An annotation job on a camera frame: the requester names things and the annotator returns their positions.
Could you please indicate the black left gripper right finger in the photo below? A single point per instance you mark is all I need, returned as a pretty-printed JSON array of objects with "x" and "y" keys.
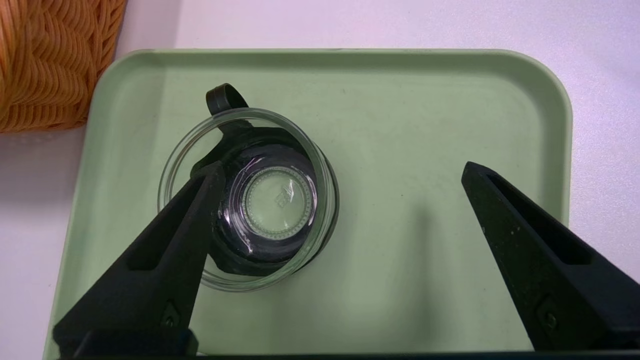
[{"x": 560, "y": 280}]

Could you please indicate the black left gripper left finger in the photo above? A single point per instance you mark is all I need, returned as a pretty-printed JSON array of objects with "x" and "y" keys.
[{"x": 160, "y": 260}]

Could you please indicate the glass cup with black sleeve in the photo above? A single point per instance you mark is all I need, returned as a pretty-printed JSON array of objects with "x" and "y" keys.
[{"x": 280, "y": 200}]

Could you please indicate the orange wicker basket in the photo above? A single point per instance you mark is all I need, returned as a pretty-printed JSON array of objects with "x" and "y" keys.
[{"x": 50, "y": 65}]

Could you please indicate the light green plastic tray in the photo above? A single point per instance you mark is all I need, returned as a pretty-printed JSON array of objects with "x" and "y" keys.
[{"x": 400, "y": 150}]

